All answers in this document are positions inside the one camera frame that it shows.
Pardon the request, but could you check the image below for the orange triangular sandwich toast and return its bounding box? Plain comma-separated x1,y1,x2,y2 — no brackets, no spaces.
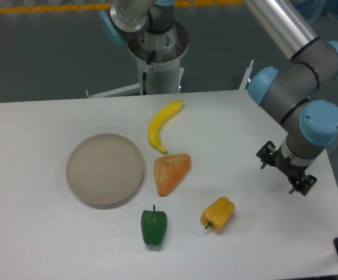
154,153,191,197

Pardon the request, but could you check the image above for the yellow banana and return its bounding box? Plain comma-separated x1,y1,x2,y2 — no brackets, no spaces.
147,100,184,155

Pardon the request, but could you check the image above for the yellow bell pepper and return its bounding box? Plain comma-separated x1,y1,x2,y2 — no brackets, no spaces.
200,197,235,232

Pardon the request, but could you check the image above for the beige round plate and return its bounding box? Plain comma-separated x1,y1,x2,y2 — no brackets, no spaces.
66,134,145,208

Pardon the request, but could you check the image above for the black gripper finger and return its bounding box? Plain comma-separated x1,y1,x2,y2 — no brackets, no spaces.
288,173,317,195
256,141,276,169

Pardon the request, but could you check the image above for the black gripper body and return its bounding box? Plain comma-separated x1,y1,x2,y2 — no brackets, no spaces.
273,145,311,179

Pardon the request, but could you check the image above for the black cable on pedestal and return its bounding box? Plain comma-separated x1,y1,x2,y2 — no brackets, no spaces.
141,50,157,96

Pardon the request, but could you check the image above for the green bell pepper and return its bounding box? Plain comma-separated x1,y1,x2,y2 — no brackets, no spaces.
141,205,168,246

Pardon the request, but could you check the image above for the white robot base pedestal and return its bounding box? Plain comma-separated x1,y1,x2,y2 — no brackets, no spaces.
128,20,189,95

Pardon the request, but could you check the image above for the white frame bracket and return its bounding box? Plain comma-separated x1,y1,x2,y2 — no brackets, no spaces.
239,59,254,90

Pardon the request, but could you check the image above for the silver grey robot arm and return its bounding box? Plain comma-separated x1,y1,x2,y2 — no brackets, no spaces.
100,1,338,195

